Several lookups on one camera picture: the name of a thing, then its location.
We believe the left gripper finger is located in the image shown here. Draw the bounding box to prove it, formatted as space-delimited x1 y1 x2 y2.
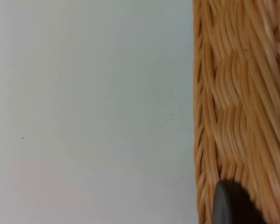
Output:
211 179 263 224

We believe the pale brown wicker basket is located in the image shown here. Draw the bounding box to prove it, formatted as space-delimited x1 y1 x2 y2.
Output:
192 0 280 224

